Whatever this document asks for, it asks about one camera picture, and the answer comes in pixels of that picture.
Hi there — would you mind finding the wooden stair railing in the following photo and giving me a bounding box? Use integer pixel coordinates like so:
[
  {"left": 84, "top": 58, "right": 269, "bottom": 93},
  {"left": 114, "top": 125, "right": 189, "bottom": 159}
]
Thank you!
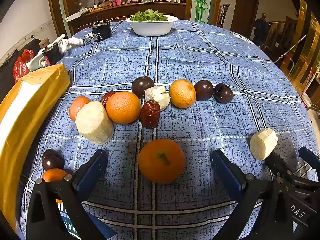
[{"left": 264, "top": 19, "right": 298, "bottom": 55}]

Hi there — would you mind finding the metal pole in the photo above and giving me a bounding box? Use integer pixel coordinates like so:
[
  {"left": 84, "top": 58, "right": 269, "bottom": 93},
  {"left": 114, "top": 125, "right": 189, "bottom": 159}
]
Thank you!
[{"left": 273, "top": 35, "right": 307, "bottom": 63}]

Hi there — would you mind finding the bamboo wall decoration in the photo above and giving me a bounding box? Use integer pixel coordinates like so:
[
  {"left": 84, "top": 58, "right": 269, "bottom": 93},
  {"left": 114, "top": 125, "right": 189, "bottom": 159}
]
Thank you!
[{"left": 193, "top": 0, "right": 212, "bottom": 24}]

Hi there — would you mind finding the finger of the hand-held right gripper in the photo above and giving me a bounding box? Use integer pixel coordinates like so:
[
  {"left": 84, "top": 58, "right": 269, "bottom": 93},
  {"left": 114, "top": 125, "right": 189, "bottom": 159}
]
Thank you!
[
  {"left": 265, "top": 151, "right": 313, "bottom": 187},
  {"left": 298, "top": 146, "right": 320, "bottom": 167}
]

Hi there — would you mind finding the brown door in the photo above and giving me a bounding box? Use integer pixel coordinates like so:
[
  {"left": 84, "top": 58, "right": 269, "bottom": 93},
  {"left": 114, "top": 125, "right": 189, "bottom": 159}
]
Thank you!
[{"left": 230, "top": 0, "right": 261, "bottom": 38}]

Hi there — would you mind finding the dark purple plum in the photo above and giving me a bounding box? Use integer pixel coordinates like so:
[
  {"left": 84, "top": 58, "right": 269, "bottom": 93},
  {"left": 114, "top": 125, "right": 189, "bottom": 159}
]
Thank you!
[
  {"left": 131, "top": 76, "right": 155, "bottom": 99},
  {"left": 194, "top": 80, "right": 214, "bottom": 101},
  {"left": 41, "top": 149, "right": 65, "bottom": 170},
  {"left": 214, "top": 83, "right": 234, "bottom": 104}
]

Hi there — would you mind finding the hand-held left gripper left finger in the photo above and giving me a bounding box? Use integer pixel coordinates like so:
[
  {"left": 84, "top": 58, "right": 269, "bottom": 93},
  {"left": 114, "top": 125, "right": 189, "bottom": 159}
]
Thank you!
[{"left": 26, "top": 149, "right": 108, "bottom": 240}]

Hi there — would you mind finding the white bowl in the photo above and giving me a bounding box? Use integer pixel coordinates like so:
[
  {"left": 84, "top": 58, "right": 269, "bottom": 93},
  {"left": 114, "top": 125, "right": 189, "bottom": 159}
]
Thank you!
[{"left": 126, "top": 15, "right": 179, "bottom": 36}]

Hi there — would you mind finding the black power pack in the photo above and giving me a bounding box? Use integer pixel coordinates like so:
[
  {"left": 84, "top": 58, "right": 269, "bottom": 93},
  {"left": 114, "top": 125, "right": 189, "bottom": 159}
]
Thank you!
[{"left": 91, "top": 23, "right": 112, "bottom": 43}]

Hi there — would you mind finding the wooden chair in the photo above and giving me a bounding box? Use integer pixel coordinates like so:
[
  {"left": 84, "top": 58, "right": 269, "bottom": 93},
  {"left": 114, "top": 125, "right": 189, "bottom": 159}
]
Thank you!
[{"left": 216, "top": 3, "right": 231, "bottom": 27}]

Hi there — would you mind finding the red jujube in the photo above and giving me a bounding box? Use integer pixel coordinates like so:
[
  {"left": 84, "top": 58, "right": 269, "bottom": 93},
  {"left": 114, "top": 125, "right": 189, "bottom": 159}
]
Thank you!
[
  {"left": 100, "top": 91, "right": 117, "bottom": 108},
  {"left": 140, "top": 100, "right": 161, "bottom": 130}
]

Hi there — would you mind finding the orange with green stem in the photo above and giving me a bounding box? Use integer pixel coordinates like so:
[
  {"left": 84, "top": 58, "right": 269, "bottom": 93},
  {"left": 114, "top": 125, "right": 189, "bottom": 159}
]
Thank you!
[{"left": 138, "top": 139, "right": 186, "bottom": 183}]

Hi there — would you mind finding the split peeled sugarcane piece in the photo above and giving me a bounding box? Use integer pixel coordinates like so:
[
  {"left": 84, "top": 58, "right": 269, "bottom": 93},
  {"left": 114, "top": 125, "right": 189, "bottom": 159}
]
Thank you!
[{"left": 144, "top": 85, "right": 171, "bottom": 111}]

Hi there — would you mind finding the green lettuce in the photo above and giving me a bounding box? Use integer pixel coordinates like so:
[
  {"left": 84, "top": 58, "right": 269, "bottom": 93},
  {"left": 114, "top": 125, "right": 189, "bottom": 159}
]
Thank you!
[{"left": 131, "top": 9, "right": 168, "bottom": 22}]

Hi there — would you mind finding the wooden counter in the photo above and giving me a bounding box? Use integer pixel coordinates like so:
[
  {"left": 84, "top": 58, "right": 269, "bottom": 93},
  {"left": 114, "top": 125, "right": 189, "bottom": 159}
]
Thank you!
[{"left": 65, "top": 1, "right": 187, "bottom": 34}]

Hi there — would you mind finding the blue plaid tablecloth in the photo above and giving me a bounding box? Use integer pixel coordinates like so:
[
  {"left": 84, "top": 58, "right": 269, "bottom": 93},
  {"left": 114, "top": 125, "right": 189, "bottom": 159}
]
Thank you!
[{"left": 19, "top": 19, "right": 320, "bottom": 240}]

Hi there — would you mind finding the yellow taped cardboard box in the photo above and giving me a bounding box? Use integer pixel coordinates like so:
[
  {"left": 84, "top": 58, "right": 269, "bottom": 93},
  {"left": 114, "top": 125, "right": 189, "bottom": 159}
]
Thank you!
[{"left": 0, "top": 63, "right": 71, "bottom": 233}]

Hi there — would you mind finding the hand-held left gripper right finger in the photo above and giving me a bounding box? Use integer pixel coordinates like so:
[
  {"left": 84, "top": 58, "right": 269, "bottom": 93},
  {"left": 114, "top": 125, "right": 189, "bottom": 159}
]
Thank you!
[{"left": 211, "top": 149, "right": 293, "bottom": 240}]

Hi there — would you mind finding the red plastic bag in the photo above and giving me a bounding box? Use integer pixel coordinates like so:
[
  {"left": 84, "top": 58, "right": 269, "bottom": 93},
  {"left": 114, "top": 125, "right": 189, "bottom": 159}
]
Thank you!
[{"left": 12, "top": 49, "right": 34, "bottom": 84}]

